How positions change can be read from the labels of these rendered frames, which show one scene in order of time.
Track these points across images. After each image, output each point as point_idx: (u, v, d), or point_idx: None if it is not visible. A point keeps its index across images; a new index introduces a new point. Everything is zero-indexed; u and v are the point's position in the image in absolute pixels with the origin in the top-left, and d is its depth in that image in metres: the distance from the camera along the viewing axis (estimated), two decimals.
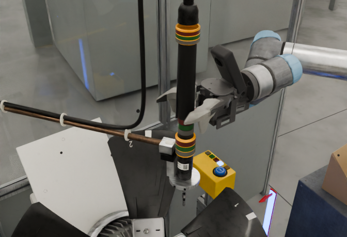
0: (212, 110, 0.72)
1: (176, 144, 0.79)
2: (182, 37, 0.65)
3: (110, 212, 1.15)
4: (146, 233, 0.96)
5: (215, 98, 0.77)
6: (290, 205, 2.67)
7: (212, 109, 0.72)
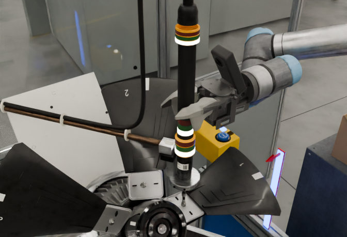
0: (205, 109, 0.72)
1: (175, 144, 0.79)
2: (182, 38, 0.65)
3: (105, 173, 1.06)
4: (143, 187, 0.87)
5: (215, 98, 0.77)
6: (294, 188, 2.58)
7: (205, 108, 0.72)
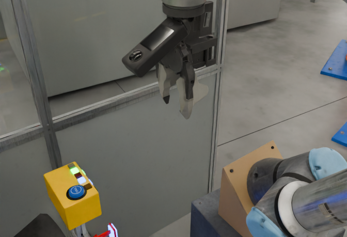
0: (188, 97, 0.67)
1: None
2: None
3: None
4: None
5: None
6: None
7: (187, 98, 0.67)
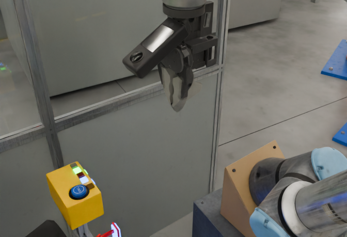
0: (183, 97, 0.69)
1: None
2: None
3: None
4: None
5: None
6: None
7: (182, 97, 0.69)
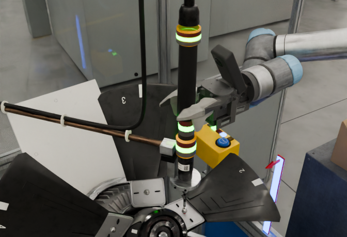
0: (206, 109, 0.72)
1: (176, 145, 0.79)
2: (183, 38, 0.65)
3: (107, 179, 1.07)
4: (182, 211, 0.91)
5: (215, 98, 0.77)
6: (294, 191, 2.59)
7: (206, 108, 0.72)
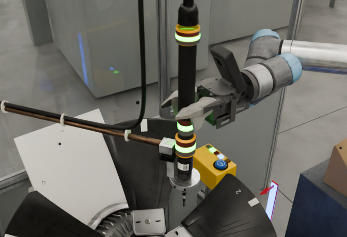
0: (205, 109, 0.72)
1: (176, 144, 0.79)
2: (182, 38, 0.65)
3: (110, 205, 1.13)
4: None
5: (215, 98, 0.77)
6: (291, 201, 2.65)
7: (205, 108, 0.72)
